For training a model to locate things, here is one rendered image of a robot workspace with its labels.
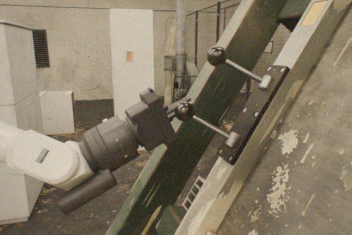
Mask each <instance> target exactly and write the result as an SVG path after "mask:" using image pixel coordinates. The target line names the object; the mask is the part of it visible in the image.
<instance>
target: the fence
mask: <svg viewBox="0 0 352 235"><path fill-rule="evenodd" d="M325 1H327V3H326V5H325V6H324V8H323V9H322V11H321V12H320V14H319V16H318V18H317V19H316V21H315V22H314V25H307V26H301V24H302V22H303V21H304V19H305V18H306V16H307V14H308V12H309V11H310V9H311V8H312V5H313V4H314V3H318V2H325ZM351 1H352V0H312V1H311V2H310V4H309V6H307V8H306V11H305V12H304V15H303V16H302V17H301V19H300V20H299V22H298V24H297V26H296V27H295V29H294V31H293V33H292V34H291V36H290V38H289V39H288V41H287V43H286V44H285V46H284V48H283V50H281V52H280V54H279V56H278V58H277V60H276V61H275V62H274V64H275V65H282V66H287V67H288V68H290V71H289V73H288V74H287V76H286V78H285V80H284V81H283V82H282V84H281V86H280V88H279V90H278V91H277V93H276V94H275V96H274V98H273V100H272V101H271V103H270V105H269V107H268V108H267V109H266V111H265V113H264V114H263V117H262V118H261V120H260V122H259V123H258V125H257V127H256V128H255V130H254V132H253V134H252V136H251V138H250V139H249V140H248V142H247V143H246V146H245V147H244V149H243V151H242V153H241V154H240V156H239V157H238V159H237V161H236V163H235V164H234V165H231V164H229V163H228V162H227V161H225V160H224V159H222V158H220V156H219V158H218V160H217V161H216V163H215V165H214V167H213V169H212V171H211V172H210V173H209V175H208V176H207V178H206V180H205V182H204V184H203V185H202V188H201V189H200V191H199V192H198V194H197V195H196V198H195V199H194V201H193V202H192V205H191V207H190V209H188V211H187V213H186V215H185V216H184V218H183V220H182V222H181V224H180V226H179V227H178V228H177V230H176V232H175V234H174V235H205V234H206V233H207V232H208V231H211V232H214V233H215V232H216V231H217V229H218V227H219V225H220V224H221V222H222V220H223V218H224V216H225V214H227V212H228V210H229V208H230V206H231V204H232V203H233V200H234V199H235V197H236V196H237V195H238V193H239V190H240V189H241V187H242V186H243V184H244V182H245V180H246V178H247V177H248V176H249V174H250V172H251V170H252V168H253V166H254V165H255V162H256V161H257V160H258V158H259V157H260V155H261V152H262V151H263V149H264V148H265V146H266V144H267V143H268V141H269V139H270V137H271V136H272V134H273V132H274V130H275V129H276V128H277V126H278V124H279V122H280V120H281V119H282V117H283V115H284V114H285V112H286V110H287V109H288V107H289V105H290V103H291V101H292V100H293V99H294V97H295V95H296V93H297V91H298V90H299V89H300V87H301V85H302V83H303V82H304V80H305V78H306V77H307V75H308V73H309V72H310V70H311V68H312V66H313V65H314V64H315V62H316V60H317V58H318V56H319V54H321V52H322V50H323V48H324V46H325V44H327V41H328V40H329V38H330V36H331V34H332V33H333V32H334V30H335V28H336V26H337V24H338V23H339V22H340V20H341V18H342V16H343V14H344V13H345V12H346V9H347V8H348V6H349V4H350V2H351Z"/></svg>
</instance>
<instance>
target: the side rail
mask: <svg viewBox="0 0 352 235"><path fill-rule="evenodd" d="M286 1H287V0H242V2H241V3H240V5H239V6H238V9H237V10H236V11H235V13H234V15H233V17H232V19H231V20H230V22H229V24H228V25H227V27H226V29H225V30H224V32H223V34H222V36H221V38H219V40H218V42H217V44H216V46H220V47H223V48H224V49H225V50H226V53H227V59H228V60H230V61H232V62H233V63H235V64H237V65H239V66H241V67H243V68H245V69H247V70H248V71H251V72H252V70H253V69H254V67H255V65H256V63H257V61H259V59H260V57H261V56H262V53H263V52H264V50H265V48H266V47H267V45H268V43H269V42H270V40H271V38H272V36H273V35H274V33H275V32H276V30H277V28H278V26H279V24H281V22H280V21H278V18H277V16H278V14H279V13H280V12H281V9H282V8H283V6H284V4H285V2H286ZM247 79H248V76H246V75H244V74H242V73H240V72H239V71H237V70H235V69H234V68H232V67H229V66H228V65H226V64H223V65H221V66H219V67H215V66H212V65H210V64H209V63H208V61H206V63H205V65H204V67H203V68H202V70H201V72H200V73H199V75H198V76H197V78H196V80H195V82H194V84H193V85H192V87H191V88H190V90H189V91H188V94H187V95H186V97H188V98H191V100H192V102H193V104H194V105H193V107H194V110H195V113H194V114H195V115H196V116H198V117H200V118H201V119H204V120H205V121H207V122H209V123H211V124H213V125H215V127H217V128H219V126H220V125H221V123H222V121H223V120H224V119H225V117H226V114H227V113H228V111H229V109H230V108H231V106H232V105H233V103H234V101H235V99H236V98H237V96H238V95H239V92H240V90H241V89H242V88H243V86H244V84H245V82H246V81H247ZM171 124H172V126H173V129H174V131H175V133H176V135H177V137H178V142H177V143H176V144H174V145H172V146H171V147H166V146H165V144H164V143H163V144H161V145H160V146H157V147H156V148H155V150H154V152H153V153H152V155H151V157H150V159H149V161H148V162H147V164H146V165H145V167H144V169H143V171H142V172H141V174H140V176H139V178H138V179H137V181H136V182H135V184H134V186H133V188H132V190H131V191H130V193H129V194H128V196H127V198H126V200H125V202H124V203H123V205H122V207H121V209H119V211H118V213H117V215H116V217H115V219H114V221H113V222H112V223H111V225H110V227H109V229H108V231H107V233H106V234H105V235H157V232H156V229H155V224H156V223H157V220H158V219H159V217H160V216H161V215H162V212H163V210H164V209H165V207H166V206H167V204H175V202H176V200H177V198H178V197H179V195H180V194H181V192H182V190H183V189H184V187H185V185H186V183H187V181H188V180H189V177H191V175H192V173H193V171H194V170H195V167H196V166H197V164H198V162H199V160H200V159H201V158H202V156H203V154H204V152H205V151H206V149H207V147H208V145H209V143H210V142H211V140H212V139H213V137H214V135H215V132H214V131H211V130H209V129H208V128H206V127H204V125H202V124H200V123H198V122H197V121H195V120H193V119H191V120H189V121H186V122H183V121H180V120H178V119H177V118H176V117H174V118H173V121H171Z"/></svg>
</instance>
